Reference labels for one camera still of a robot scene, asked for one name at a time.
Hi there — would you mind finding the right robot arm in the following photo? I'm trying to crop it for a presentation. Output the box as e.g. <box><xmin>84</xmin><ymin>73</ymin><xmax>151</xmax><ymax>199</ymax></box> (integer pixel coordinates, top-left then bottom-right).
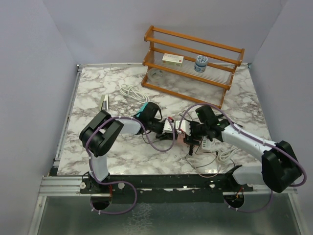
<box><xmin>191</xmin><ymin>105</ymin><xmax>305</xmax><ymax>193</ymax></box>

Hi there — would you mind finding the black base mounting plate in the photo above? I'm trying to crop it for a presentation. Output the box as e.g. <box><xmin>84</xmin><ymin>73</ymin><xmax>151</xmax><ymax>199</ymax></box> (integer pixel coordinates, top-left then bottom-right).
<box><xmin>80</xmin><ymin>173</ymin><xmax>253</xmax><ymax>204</ymax></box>

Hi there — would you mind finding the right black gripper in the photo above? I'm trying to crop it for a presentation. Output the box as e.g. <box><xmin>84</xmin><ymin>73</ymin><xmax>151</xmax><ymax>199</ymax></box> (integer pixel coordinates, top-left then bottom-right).
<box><xmin>184</xmin><ymin>120</ymin><xmax>209</xmax><ymax>145</ymax></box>

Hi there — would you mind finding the teal power strip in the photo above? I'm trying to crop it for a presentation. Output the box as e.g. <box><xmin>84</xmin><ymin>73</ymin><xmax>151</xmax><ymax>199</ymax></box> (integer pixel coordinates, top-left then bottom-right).
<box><xmin>134</xmin><ymin>102</ymin><xmax>148</xmax><ymax>119</ymax></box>

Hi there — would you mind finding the pink cube socket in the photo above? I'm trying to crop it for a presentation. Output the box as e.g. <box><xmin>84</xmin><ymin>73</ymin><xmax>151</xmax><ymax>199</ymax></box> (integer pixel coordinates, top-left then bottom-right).
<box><xmin>177</xmin><ymin>133</ymin><xmax>185</xmax><ymax>144</ymax></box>

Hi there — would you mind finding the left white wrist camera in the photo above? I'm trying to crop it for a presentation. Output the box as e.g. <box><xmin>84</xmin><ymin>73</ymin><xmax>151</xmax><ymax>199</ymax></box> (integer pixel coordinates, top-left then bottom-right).
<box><xmin>163</xmin><ymin>118</ymin><xmax>175</xmax><ymax>133</ymax></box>

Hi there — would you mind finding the white coiled power cord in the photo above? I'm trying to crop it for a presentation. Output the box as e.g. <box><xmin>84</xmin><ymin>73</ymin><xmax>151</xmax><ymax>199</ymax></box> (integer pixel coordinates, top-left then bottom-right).
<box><xmin>119</xmin><ymin>84</ymin><xmax>150</xmax><ymax>103</ymax></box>

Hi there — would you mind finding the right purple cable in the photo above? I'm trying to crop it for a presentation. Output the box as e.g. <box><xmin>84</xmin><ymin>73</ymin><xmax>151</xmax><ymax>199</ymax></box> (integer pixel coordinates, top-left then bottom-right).
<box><xmin>178</xmin><ymin>104</ymin><xmax>308</xmax><ymax>212</ymax></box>

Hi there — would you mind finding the aluminium rail frame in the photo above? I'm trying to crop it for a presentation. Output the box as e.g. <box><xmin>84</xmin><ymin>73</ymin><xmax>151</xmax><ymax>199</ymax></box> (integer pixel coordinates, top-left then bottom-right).
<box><xmin>39</xmin><ymin>176</ymin><xmax>82</xmax><ymax>196</ymax></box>

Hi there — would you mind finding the blue lidded jar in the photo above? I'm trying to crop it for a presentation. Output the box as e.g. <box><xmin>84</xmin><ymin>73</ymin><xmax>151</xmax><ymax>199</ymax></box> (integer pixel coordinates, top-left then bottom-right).
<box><xmin>194</xmin><ymin>55</ymin><xmax>208</xmax><ymax>72</ymax></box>

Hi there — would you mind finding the orange wooden shelf rack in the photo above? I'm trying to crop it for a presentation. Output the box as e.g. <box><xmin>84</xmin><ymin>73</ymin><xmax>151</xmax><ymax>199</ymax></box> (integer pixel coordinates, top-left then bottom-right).
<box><xmin>142</xmin><ymin>25</ymin><xmax>245</xmax><ymax>108</ymax></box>

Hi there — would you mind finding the white power strip cord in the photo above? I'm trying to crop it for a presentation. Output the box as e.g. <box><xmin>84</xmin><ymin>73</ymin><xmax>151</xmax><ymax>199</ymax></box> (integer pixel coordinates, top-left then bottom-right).
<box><xmin>217</xmin><ymin>146</ymin><xmax>242</xmax><ymax>164</ymax></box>

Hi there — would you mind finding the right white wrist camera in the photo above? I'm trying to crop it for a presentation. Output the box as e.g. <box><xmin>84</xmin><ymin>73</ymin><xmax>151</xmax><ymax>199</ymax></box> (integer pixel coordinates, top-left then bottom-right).
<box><xmin>175</xmin><ymin>120</ymin><xmax>191</xmax><ymax>136</ymax></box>

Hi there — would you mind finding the clear tape roll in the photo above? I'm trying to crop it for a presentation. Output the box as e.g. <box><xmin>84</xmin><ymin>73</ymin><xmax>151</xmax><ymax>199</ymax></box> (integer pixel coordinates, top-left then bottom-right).
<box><xmin>147</xmin><ymin>68</ymin><xmax>163</xmax><ymax>79</ymax></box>

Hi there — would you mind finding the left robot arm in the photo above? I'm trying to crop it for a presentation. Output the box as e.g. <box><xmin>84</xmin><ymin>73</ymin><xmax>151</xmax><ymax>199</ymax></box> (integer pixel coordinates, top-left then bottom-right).
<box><xmin>79</xmin><ymin>102</ymin><xmax>205</xmax><ymax>193</ymax></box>

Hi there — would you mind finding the black thin cable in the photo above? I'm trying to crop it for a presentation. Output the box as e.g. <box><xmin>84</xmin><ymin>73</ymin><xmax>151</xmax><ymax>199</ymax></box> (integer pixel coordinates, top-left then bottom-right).
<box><xmin>184</xmin><ymin>146</ymin><xmax>235</xmax><ymax>174</ymax></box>

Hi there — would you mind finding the grey white stapler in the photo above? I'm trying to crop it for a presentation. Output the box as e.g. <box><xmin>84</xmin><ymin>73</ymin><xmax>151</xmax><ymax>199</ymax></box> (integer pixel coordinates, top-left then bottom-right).
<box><xmin>99</xmin><ymin>94</ymin><xmax>109</xmax><ymax>111</ymax></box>

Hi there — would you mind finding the white power strip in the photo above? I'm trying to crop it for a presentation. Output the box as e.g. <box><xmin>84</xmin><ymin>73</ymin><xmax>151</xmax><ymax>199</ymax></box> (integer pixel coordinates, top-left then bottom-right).
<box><xmin>201</xmin><ymin>137</ymin><xmax>211</xmax><ymax>151</ymax></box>

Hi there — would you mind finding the white cardboard box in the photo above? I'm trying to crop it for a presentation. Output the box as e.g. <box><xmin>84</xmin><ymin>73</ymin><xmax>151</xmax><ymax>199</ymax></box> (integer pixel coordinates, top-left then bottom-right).
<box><xmin>162</xmin><ymin>53</ymin><xmax>184</xmax><ymax>67</ymax></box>

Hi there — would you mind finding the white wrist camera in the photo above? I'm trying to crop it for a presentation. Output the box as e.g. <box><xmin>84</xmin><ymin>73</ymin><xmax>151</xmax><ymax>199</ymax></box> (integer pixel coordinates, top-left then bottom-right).
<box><xmin>163</xmin><ymin>118</ymin><xmax>175</xmax><ymax>133</ymax></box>
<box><xmin>175</xmin><ymin>120</ymin><xmax>191</xmax><ymax>136</ymax></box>

